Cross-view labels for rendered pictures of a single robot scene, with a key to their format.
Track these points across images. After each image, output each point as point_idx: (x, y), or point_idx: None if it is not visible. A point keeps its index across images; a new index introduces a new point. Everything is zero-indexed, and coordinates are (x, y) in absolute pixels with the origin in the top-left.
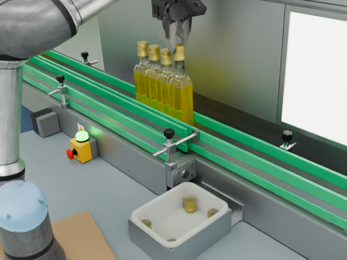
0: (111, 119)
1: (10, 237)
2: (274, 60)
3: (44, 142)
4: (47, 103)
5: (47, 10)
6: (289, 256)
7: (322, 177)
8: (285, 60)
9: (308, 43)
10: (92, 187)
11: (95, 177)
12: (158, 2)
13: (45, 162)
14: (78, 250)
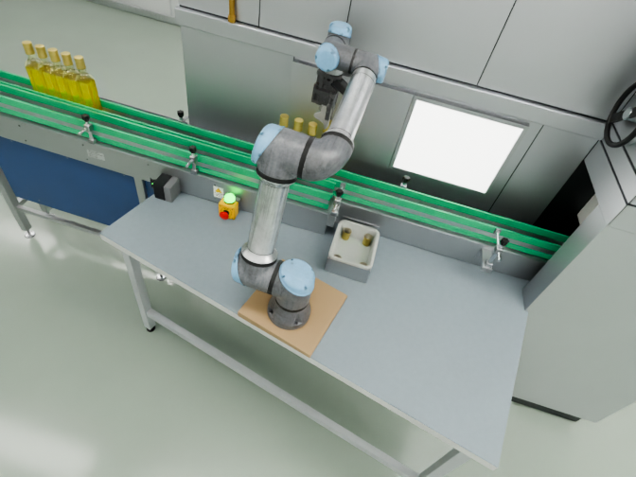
0: None
1: (301, 299)
2: (397, 129)
3: (177, 207)
4: (163, 169)
5: (345, 148)
6: (413, 250)
7: (431, 202)
8: (405, 130)
9: (425, 120)
10: None
11: None
12: (322, 93)
13: (200, 226)
14: None
